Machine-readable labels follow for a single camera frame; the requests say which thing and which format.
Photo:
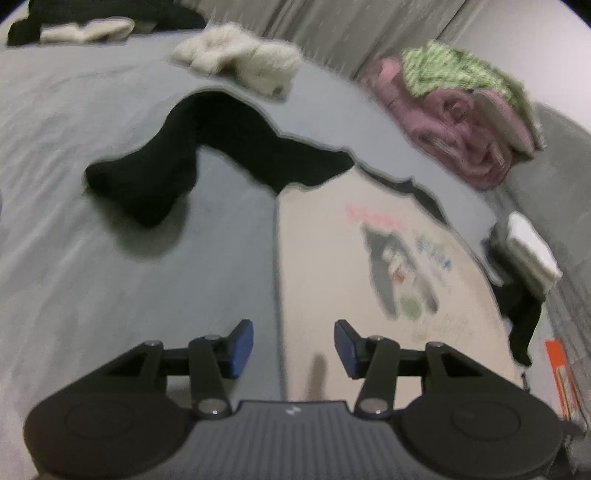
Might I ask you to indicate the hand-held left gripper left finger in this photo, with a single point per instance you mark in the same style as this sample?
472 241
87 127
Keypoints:
242 347

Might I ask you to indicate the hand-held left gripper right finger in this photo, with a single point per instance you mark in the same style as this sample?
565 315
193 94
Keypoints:
346 349

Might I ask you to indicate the black and cream printed sweatshirt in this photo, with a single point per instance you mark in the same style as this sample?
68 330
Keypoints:
323 240

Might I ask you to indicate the grey bed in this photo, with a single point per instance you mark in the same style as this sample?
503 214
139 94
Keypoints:
92 277

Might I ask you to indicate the folded white garment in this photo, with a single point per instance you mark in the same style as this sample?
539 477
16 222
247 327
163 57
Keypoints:
531 249

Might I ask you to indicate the folded pink quilt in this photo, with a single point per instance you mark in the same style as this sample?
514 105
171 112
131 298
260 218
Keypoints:
443 138

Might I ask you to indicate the pink pillow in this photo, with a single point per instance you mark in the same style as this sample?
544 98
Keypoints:
505 124

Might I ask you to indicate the white plush dog toy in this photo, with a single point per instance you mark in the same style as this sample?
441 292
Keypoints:
240 57

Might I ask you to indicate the green patterned cloth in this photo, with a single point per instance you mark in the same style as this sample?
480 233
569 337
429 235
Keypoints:
452 69

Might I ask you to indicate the grey star patterned curtain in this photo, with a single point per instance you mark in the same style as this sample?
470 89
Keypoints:
323 27

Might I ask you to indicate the crumpled black garment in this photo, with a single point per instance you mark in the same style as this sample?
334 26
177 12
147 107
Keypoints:
161 14

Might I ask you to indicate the cream sock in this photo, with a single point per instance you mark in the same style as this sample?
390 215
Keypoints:
83 30

